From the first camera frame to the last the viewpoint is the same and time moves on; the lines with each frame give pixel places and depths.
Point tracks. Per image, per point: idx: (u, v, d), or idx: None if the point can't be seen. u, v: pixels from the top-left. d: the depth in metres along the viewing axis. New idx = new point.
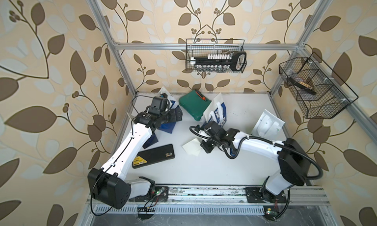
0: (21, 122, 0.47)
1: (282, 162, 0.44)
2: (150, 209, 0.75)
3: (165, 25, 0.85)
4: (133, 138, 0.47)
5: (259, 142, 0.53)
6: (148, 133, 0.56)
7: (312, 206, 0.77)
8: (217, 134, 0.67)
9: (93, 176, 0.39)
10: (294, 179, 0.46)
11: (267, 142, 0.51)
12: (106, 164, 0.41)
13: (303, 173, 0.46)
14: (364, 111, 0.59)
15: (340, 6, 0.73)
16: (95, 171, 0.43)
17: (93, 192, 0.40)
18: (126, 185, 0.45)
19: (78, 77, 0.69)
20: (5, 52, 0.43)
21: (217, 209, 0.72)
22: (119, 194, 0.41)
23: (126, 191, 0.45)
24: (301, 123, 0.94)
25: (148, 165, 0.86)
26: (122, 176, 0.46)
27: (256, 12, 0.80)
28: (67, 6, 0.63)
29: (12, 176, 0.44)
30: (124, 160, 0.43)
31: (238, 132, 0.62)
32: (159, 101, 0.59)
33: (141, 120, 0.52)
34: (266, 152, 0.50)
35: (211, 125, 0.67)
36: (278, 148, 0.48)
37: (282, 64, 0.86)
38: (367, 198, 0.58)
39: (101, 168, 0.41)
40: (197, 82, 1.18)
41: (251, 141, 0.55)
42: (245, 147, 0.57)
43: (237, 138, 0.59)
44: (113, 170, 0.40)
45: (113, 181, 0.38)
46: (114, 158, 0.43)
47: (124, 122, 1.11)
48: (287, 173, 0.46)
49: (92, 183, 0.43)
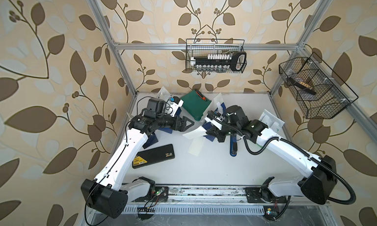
0: (21, 122, 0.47)
1: (313, 178, 0.40)
2: (150, 209, 0.75)
3: (164, 25, 0.86)
4: (127, 145, 0.45)
5: (293, 150, 0.46)
6: (144, 138, 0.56)
7: (312, 206, 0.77)
8: (240, 122, 0.60)
9: (86, 187, 0.38)
10: (314, 196, 0.43)
11: (302, 153, 0.45)
12: (100, 175, 0.40)
13: (327, 192, 0.43)
14: (364, 111, 0.59)
15: (340, 6, 0.73)
16: (89, 182, 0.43)
17: (88, 203, 0.39)
18: (122, 194, 0.45)
19: (78, 77, 0.69)
20: (5, 52, 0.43)
21: (217, 209, 0.72)
22: (115, 203, 0.40)
23: (122, 201, 0.44)
24: (301, 123, 0.94)
25: (148, 165, 0.86)
26: (117, 186, 0.42)
27: (256, 12, 0.80)
28: (67, 6, 0.63)
29: (12, 176, 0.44)
30: (118, 169, 0.42)
31: (265, 128, 0.54)
32: (154, 104, 0.56)
33: (136, 124, 0.49)
34: (297, 162, 0.45)
35: (236, 111, 0.58)
36: (312, 163, 0.43)
37: (282, 64, 0.86)
38: (367, 198, 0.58)
39: (95, 179, 0.39)
40: (197, 82, 1.18)
41: (283, 144, 0.48)
42: (272, 147, 0.50)
43: (264, 134, 0.53)
44: (107, 181, 0.39)
45: (106, 193, 0.37)
46: (108, 168, 0.41)
47: (124, 122, 1.11)
48: (310, 188, 0.43)
49: (86, 194, 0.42)
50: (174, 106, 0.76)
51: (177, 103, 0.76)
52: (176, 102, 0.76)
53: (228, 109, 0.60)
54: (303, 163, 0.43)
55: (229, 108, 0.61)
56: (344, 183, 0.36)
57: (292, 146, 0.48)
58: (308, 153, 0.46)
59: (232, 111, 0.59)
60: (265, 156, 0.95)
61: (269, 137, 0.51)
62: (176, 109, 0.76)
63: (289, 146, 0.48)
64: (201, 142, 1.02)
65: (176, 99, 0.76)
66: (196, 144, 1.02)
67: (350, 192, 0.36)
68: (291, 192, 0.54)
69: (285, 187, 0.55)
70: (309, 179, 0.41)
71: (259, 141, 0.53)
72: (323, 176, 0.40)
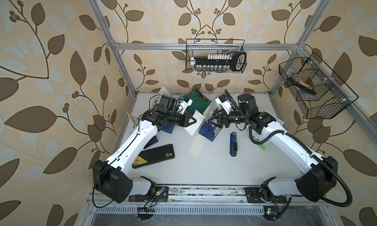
0: (21, 122, 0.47)
1: (310, 175, 0.40)
2: (150, 209, 0.75)
3: (164, 25, 0.86)
4: (139, 135, 0.48)
5: (296, 145, 0.47)
6: (154, 131, 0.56)
7: (312, 206, 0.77)
8: (249, 111, 0.59)
9: (97, 167, 0.40)
10: (309, 192, 0.43)
11: (304, 149, 0.45)
12: (111, 158, 0.42)
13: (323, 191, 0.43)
14: (364, 111, 0.59)
15: (340, 5, 0.73)
16: (100, 163, 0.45)
17: (95, 185, 0.41)
18: (128, 180, 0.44)
19: (78, 77, 0.69)
20: (5, 52, 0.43)
21: (217, 209, 0.72)
22: (121, 188, 0.42)
23: (128, 187, 0.46)
24: (301, 123, 0.94)
25: (148, 165, 0.86)
26: (126, 170, 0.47)
27: (256, 12, 0.80)
28: (67, 6, 0.63)
29: (12, 176, 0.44)
30: (128, 155, 0.44)
31: (274, 122, 0.54)
32: (167, 99, 0.59)
33: (148, 117, 0.53)
34: (298, 157, 0.45)
35: (248, 99, 0.58)
36: (313, 161, 0.43)
37: (282, 64, 0.86)
38: (368, 198, 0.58)
39: (106, 161, 0.42)
40: (197, 82, 1.18)
41: (287, 139, 0.48)
42: (275, 140, 0.51)
43: (270, 126, 0.53)
44: (117, 163, 0.41)
45: (115, 174, 0.39)
46: (119, 152, 0.44)
47: (124, 122, 1.11)
48: (305, 184, 0.43)
49: (96, 175, 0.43)
50: (184, 103, 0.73)
51: (187, 101, 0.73)
52: (185, 101, 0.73)
53: (240, 97, 0.60)
54: (303, 159, 0.44)
55: (241, 95, 0.61)
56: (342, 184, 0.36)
57: (296, 142, 0.47)
58: (310, 150, 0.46)
59: (244, 99, 0.59)
60: (266, 156, 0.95)
61: (275, 130, 0.52)
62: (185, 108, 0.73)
63: (294, 141, 0.48)
64: (201, 142, 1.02)
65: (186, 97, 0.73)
66: (196, 144, 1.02)
67: (345, 191, 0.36)
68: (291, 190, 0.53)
69: (284, 185, 0.55)
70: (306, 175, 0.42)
71: (265, 133, 0.54)
72: (321, 174, 0.40)
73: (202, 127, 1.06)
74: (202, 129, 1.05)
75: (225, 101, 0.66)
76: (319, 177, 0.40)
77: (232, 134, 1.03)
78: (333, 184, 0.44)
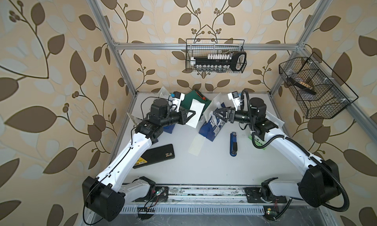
0: (21, 122, 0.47)
1: (309, 175, 0.41)
2: (150, 209, 0.75)
3: (164, 25, 0.86)
4: (132, 148, 0.47)
5: (295, 148, 0.49)
6: (148, 144, 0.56)
7: (312, 206, 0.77)
8: (256, 116, 0.61)
9: (87, 185, 0.39)
10: (310, 196, 0.43)
11: (303, 152, 0.47)
12: (102, 174, 0.41)
13: (323, 197, 0.42)
14: (364, 111, 0.59)
15: (340, 6, 0.73)
16: (91, 180, 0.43)
17: (86, 202, 0.39)
18: (120, 197, 0.46)
19: (78, 77, 0.69)
20: (5, 52, 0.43)
21: (217, 209, 0.72)
22: (112, 206, 0.40)
23: (120, 204, 0.44)
24: (301, 123, 0.94)
25: (148, 165, 0.86)
26: (117, 187, 0.42)
27: (256, 12, 0.80)
28: (67, 6, 0.63)
29: (12, 176, 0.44)
30: (120, 170, 0.43)
31: (275, 128, 0.57)
32: (157, 110, 0.55)
33: (142, 129, 0.52)
34: (297, 160, 0.46)
35: (259, 108, 0.58)
36: (311, 162, 0.44)
37: (282, 64, 0.86)
38: (368, 198, 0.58)
39: (97, 177, 0.40)
40: (197, 82, 1.18)
41: (286, 142, 0.51)
42: (276, 144, 0.54)
43: (272, 131, 0.56)
44: (108, 181, 0.40)
45: (106, 192, 0.38)
46: (111, 167, 0.42)
47: (124, 122, 1.11)
48: (307, 188, 0.43)
49: (86, 192, 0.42)
50: (176, 101, 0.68)
51: (179, 97, 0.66)
52: (177, 98, 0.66)
53: (253, 101, 0.61)
54: (301, 161, 0.45)
55: (255, 100, 0.61)
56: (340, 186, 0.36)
57: (295, 145, 0.50)
58: (309, 152, 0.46)
59: (256, 105, 0.59)
60: (266, 156, 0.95)
61: (275, 135, 0.55)
62: (178, 105, 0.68)
63: (293, 144, 0.50)
64: (201, 142, 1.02)
65: (177, 94, 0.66)
66: (196, 144, 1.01)
67: (344, 198, 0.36)
68: (291, 193, 0.53)
69: (286, 187, 0.55)
70: (306, 179, 0.42)
71: (266, 138, 0.57)
72: (319, 174, 0.41)
73: (201, 127, 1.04)
74: (202, 129, 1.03)
75: (237, 98, 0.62)
76: (317, 179, 0.41)
77: (232, 134, 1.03)
78: (336, 190, 0.43)
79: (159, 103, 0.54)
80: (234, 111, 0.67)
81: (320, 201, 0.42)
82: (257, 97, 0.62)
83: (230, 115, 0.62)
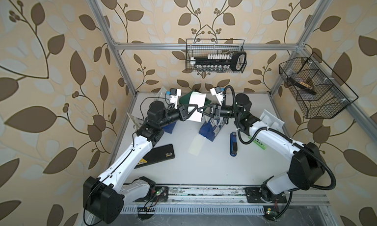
0: (21, 122, 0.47)
1: (295, 162, 0.43)
2: (150, 209, 0.75)
3: (165, 25, 0.86)
4: (133, 151, 0.48)
5: (279, 137, 0.51)
6: (148, 146, 0.54)
7: (312, 206, 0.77)
8: (241, 113, 0.61)
9: (89, 185, 0.39)
10: (300, 181, 0.45)
11: (286, 139, 0.50)
12: (103, 174, 0.42)
13: (311, 179, 0.44)
14: (364, 111, 0.59)
15: (340, 5, 0.73)
16: (92, 180, 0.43)
17: (85, 203, 0.40)
18: (120, 199, 0.46)
19: (78, 77, 0.69)
20: (5, 52, 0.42)
21: (217, 209, 0.72)
22: (112, 207, 0.41)
23: (119, 206, 0.44)
24: (301, 123, 0.94)
25: (148, 165, 0.86)
26: (118, 187, 0.43)
27: (256, 12, 0.80)
28: (67, 6, 0.63)
29: (12, 176, 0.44)
30: (121, 171, 0.43)
31: (258, 121, 0.60)
32: (153, 115, 0.53)
33: (143, 133, 0.54)
34: (282, 148, 0.48)
35: (245, 105, 0.58)
36: (296, 148, 0.46)
37: (282, 64, 0.86)
38: (368, 198, 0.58)
39: (98, 178, 0.41)
40: (197, 82, 1.18)
41: (270, 133, 0.53)
42: (261, 137, 0.56)
43: (255, 125, 0.58)
44: (109, 181, 0.41)
45: (107, 193, 0.38)
46: (112, 168, 0.43)
47: (124, 122, 1.11)
48: (295, 174, 0.45)
49: (87, 192, 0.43)
50: (174, 97, 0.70)
51: (175, 94, 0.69)
52: (174, 94, 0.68)
53: (239, 98, 0.59)
54: (286, 148, 0.47)
55: (240, 97, 0.60)
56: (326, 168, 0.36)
57: (277, 133, 0.53)
58: (291, 139, 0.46)
59: (243, 103, 0.58)
60: (265, 156, 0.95)
61: (258, 128, 0.57)
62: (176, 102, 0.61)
63: (276, 134, 0.52)
64: (201, 141, 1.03)
65: (174, 91, 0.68)
66: (196, 144, 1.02)
67: (330, 176, 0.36)
68: (285, 187, 0.56)
69: (280, 182, 0.57)
70: (293, 164, 0.44)
71: (252, 132, 0.59)
72: (304, 159, 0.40)
73: (201, 128, 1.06)
74: (202, 129, 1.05)
75: (220, 93, 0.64)
76: (303, 163, 0.43)
77: (232, 134, 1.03)
78: (320, 171, 0.46)
79: (154, 107, 0.52)
80: (219, 106, 0.62)
81: (309, 184, 0.44)
82: (243, 94, 0.60)
83: (216, 110, 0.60)
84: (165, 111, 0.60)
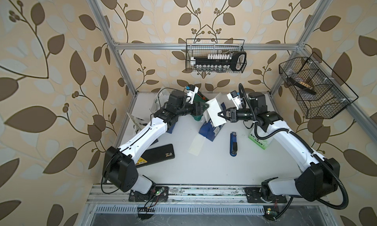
0: (21, 122, 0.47)
1: (309, 173, 0.41)
2: (150, 209, 0.75)
3: (165, 25, 0.86)
4: (151, 129, 0.51)
5: (299, 144, 0.47)
6: (164, 128, 0.57)
7: (312, 206, 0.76)
8: (257, 108, 0.61)
9: (109, 154, 0.43)
10: (305, 191, 0.44)
11: (307, 148, 0.46)
12: (123, 145, 0.45)
13: (320, 192, 0.43)
14: (364, 111, 0.59)
15: (340, 5, 0.73)
16: (112, 149, 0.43)
17: (104, 170, 0.43)
18: (135, 170, 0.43)
19: (78, 77, 0.69)
20: (5, 52, 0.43)
21: (217, 209, 0.72)
22: (128, 178, 0.44)
23: (134, 177, 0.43)
24: (301, 123, 0.94)
25: (148, 165, 0.86)
26: (135, 160, 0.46)
27: (256, 12, 0.80)
28: (67, 6, 0.63)
29: (12, 175, 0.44)
30: (140, 145, 0.47)
31: (280, 120, 0.55)
32: (175, 99, 0.60)
33: (160, 115, 0.57)
34: (298, 155, 0.46)
35: (258, 97, 0.59)
36: (314, 160, 0.43)
37: (282, 64, 0.86)
38: (368, 198, 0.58)
39: (119, 148, 0.45)
40: (197, 82, 1.18)
41: (291, 138, 0.49)
42: (279, 138, 0.52)
43: (276, 124, 0.54)
44: (129, 152, 0.44)
45: (125, 162, 0.41)
46: (131, 141, 0.47)
47: (124, 122, 1.11)
48: (304, 184, 0.43)
49: (107, 160, 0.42)
50: (191, 92, 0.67)
51: (193, 90, 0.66)
52: (191, 90, 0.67)
53: (252, 93, 0.62)
54: (304, 158, 0.44)
55: (253, 92, 0.63)
56: (341, 187, 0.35)
57: (299, 140, 0.49)
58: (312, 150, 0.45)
59: (255, 96, 0.61)
60: (266, 156, 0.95)
61: (279, 128, 0.53)
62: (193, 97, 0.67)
63: (297, 140, 0.48)
64: (201, 141, 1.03)
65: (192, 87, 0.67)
66: (197, 144, 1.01)
67: (343, 196, 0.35)
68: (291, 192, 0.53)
69: (286, 186, 0.55)
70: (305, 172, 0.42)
71: (270, 130, 0.55)
72: (320, 172, 0.40)
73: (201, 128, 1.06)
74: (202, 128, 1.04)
75: (236, 97, 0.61)
76: (317, 176, 0.40)
77: (232, 134, 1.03)
78: (332, 188, 0.43)
79: (177, 93, 0.58)
80: (236, 109, 0.68)
81: (316, 196, 0.42)
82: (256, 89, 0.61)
83: (233, 113, 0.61)
84: (184, 101, 0.66)
